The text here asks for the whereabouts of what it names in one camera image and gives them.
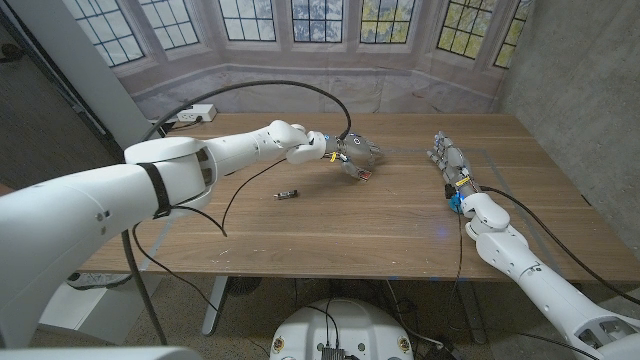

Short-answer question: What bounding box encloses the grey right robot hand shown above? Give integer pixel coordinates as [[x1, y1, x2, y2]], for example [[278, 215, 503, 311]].
[[426, 131, 483, 199]]

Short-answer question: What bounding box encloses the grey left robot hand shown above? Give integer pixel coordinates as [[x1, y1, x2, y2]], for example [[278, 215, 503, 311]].
[[324, 131, 385, 181]]

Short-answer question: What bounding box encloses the printed window backdrop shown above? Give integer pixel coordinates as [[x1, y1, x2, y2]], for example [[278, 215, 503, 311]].
[[62, 0, 534, 121]]

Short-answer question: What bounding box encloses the grey table leg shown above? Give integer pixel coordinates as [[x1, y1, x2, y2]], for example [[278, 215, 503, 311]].
[[457, 279, 487, 345]]

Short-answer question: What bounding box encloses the white power strip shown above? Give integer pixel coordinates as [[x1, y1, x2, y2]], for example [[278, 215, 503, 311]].
[[176, 103, 218, 124]]

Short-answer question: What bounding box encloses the black round fan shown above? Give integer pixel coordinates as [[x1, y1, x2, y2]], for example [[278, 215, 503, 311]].
[[225, 276, 263, 297]]

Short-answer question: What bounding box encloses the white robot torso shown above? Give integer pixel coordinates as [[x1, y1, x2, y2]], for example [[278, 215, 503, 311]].
[[268, 298, 415, 360]]

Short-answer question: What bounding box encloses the white table leg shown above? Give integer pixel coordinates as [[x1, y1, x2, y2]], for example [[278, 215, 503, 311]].
[[201, 275, 229, 336]]

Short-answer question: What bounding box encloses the white floor platform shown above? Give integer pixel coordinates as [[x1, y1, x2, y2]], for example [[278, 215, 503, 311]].
[[37, 273, 164, 346]]

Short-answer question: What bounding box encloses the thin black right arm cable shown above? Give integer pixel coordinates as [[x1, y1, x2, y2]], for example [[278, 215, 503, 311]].
[[447, 213, 464, 331]]

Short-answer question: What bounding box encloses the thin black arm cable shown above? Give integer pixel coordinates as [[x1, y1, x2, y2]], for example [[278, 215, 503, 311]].
[[130, 157, 290, 357], [447, 213, 464, 331]]

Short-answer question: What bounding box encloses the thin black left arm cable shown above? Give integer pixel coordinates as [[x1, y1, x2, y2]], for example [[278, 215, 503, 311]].
[[130, 157, 290, 357]]

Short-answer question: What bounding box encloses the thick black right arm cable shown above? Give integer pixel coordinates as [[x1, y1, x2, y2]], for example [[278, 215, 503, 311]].
[[478, 185, 640, 307]]

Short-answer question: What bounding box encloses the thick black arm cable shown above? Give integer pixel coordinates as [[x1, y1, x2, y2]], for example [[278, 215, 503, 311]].
[[119, 79, 353, 346], [478, 185, 640, 307]]

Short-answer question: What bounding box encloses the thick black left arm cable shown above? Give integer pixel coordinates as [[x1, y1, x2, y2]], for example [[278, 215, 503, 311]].
[[119, 79, 353, 346]]

